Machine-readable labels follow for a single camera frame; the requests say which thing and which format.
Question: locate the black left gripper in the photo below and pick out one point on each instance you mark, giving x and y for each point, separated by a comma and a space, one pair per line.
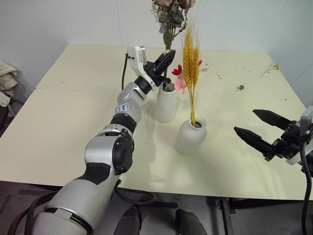
153, 73

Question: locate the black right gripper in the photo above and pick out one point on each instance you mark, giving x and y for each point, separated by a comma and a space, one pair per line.
291, 142

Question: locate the dried pink rose bouquet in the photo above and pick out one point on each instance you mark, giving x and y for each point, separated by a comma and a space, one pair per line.
174, 14

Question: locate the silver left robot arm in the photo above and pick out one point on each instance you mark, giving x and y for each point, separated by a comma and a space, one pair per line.
97, 151

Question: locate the small green flower scrap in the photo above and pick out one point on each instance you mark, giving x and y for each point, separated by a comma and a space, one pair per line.
241, 87

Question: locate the yellow wheat bouquet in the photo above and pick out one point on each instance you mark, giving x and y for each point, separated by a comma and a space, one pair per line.
190, 56

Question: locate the red and pink small flowers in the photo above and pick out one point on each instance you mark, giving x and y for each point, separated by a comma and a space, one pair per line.
179, 84

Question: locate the tall white ceramic vase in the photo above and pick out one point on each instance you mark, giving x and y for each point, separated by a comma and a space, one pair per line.
166, 105

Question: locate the loose dried yellow twig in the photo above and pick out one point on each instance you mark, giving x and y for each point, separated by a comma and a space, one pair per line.
270, 68

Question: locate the squat white ceramic vase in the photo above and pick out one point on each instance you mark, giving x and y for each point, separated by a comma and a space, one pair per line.
189, 139

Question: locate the dark rounded shape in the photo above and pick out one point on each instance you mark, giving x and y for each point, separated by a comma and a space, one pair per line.
189, 222
129, 220

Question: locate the beige cloth bundle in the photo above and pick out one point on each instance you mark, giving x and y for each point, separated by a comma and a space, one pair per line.
7, 78

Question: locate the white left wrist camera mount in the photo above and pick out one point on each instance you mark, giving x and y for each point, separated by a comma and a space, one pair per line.
137, 57

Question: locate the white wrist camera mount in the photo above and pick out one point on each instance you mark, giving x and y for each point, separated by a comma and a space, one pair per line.
137, 57
307, 117

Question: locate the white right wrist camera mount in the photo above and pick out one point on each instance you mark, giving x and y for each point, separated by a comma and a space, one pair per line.
307, 117

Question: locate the black metal table frame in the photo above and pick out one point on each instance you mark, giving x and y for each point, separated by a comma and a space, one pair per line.
226, 215

